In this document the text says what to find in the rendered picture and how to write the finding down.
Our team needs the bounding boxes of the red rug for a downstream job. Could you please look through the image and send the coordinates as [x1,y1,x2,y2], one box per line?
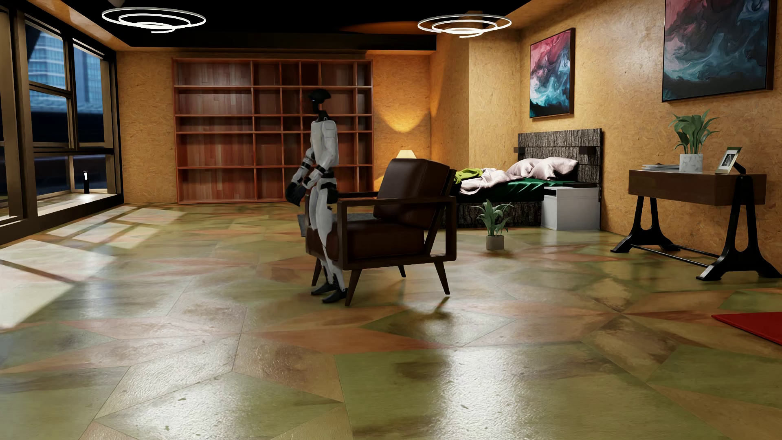
[711,311,782,347]

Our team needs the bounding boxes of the dark framed window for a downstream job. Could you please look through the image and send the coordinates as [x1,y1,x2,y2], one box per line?
[0,5,125,246]

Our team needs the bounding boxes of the large dark abstract painting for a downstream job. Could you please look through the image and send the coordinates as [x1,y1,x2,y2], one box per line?
[661,0,777,103]

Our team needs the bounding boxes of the dark wood desk black legs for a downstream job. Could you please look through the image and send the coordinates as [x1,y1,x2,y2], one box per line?
[611,169,782,282]

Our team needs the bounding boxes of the pale pink crumpled blanket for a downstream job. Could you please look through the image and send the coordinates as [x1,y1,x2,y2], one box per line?
[459,168,520,196]

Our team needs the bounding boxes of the tilted photo frame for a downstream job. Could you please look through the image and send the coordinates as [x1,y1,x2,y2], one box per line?
[714,146,747,176]

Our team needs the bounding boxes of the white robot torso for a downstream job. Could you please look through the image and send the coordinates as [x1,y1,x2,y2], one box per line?
[310,112,340,184]

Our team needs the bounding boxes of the white nightstand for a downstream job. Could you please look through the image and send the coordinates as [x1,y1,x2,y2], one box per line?
[540,186,601,232]

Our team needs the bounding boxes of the potted plant white pot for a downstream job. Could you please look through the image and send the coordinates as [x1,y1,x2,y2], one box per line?
[668,110,719,174]

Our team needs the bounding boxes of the large wooden bookshelf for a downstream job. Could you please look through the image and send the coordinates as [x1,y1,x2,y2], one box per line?
[171,57,375,205]

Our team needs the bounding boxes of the small potted plant grey pot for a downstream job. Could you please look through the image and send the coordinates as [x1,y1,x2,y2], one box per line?
[470,199,516,252]

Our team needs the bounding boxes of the white left robot leg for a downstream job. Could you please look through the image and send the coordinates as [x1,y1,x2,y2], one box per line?
[308,183,349,304]

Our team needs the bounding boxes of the white right robot leg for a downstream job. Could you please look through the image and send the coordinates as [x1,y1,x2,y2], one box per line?
[310,247,337,297]

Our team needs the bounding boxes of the bed with dark headboard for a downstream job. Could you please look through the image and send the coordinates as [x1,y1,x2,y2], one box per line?
[455,128,603,231]

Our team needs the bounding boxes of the pale pink pillow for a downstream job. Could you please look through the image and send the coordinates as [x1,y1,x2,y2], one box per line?
[507,156,579,181]

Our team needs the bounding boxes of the pink teal abstract painting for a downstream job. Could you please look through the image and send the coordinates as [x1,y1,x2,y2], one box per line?
[528,27,576,120]

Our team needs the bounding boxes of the dark brown leather armchair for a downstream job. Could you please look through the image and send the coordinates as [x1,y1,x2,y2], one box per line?
[305,158,458,307]

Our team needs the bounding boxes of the white robot leg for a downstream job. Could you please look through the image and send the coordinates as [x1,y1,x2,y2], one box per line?
[308,183,349,304]
[310,247,337,297]

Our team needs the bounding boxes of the ring ceiling light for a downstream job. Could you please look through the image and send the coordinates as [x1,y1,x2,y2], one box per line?
[417,13,513,39]
[101,6,207,34]

